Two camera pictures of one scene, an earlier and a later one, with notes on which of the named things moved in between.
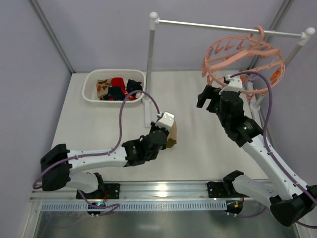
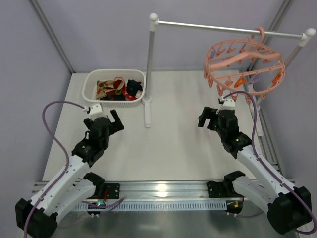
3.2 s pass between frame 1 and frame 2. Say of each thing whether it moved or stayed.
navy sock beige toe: stayed
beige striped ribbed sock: moved
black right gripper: moved
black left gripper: moved
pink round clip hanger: stayed
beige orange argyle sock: moved
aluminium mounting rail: stayed
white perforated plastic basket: stayed
